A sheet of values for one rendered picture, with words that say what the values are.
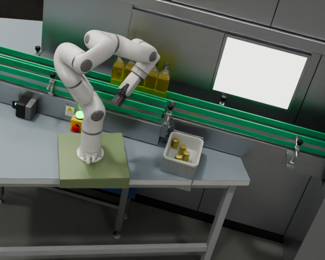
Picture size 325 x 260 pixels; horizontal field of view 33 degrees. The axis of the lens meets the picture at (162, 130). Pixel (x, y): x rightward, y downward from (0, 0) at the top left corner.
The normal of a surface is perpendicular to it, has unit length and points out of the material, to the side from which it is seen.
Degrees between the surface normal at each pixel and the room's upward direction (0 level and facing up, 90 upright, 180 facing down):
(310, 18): 90
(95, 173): 3
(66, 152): 3
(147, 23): 90
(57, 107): 90
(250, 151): 90
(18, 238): 0
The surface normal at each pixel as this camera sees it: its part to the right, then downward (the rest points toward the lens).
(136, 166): 0.18, -0.79
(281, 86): -0.20, 0.56
